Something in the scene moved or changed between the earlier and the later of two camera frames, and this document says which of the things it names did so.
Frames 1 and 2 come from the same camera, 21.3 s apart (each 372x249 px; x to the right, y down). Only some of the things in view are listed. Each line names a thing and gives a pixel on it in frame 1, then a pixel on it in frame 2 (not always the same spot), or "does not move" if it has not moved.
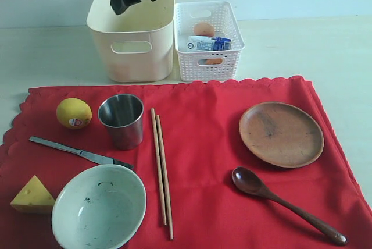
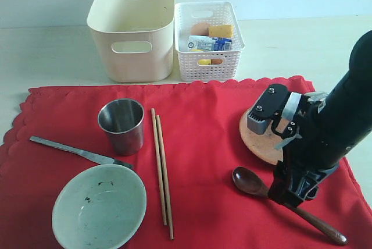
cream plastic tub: (136, 45) does not move
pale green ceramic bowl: (99, 206) does not move
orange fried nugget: (213, 61) does not move
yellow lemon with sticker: (74, 113) -> (202, 61)
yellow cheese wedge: (34, 198) -> (225, 31)
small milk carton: (207, 43) does not move
